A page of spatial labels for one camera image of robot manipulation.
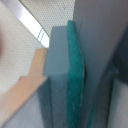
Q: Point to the large grey pot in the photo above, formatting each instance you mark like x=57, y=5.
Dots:
x=100, y=25

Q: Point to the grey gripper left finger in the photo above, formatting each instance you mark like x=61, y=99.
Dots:
x=61, y=95

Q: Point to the pink toy stove board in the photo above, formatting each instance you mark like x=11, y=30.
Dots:
x=17, y=96

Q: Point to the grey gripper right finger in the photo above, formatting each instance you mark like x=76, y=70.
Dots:
x=110, y=104

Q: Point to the beige woven placemat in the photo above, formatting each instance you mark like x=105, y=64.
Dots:
x=25, y=25

